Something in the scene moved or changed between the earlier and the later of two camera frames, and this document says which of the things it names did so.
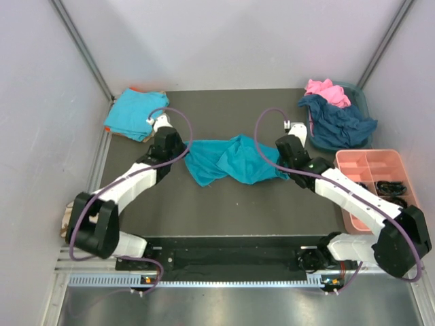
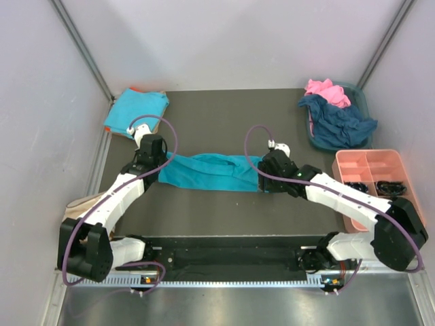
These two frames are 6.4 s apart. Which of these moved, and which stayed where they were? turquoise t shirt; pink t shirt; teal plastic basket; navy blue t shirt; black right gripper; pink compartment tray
Moved: black right gripper; turquoise t shirt
Stayed: navy blue t shirt; pink compartment tray; teal plastic basket; pink t shirt
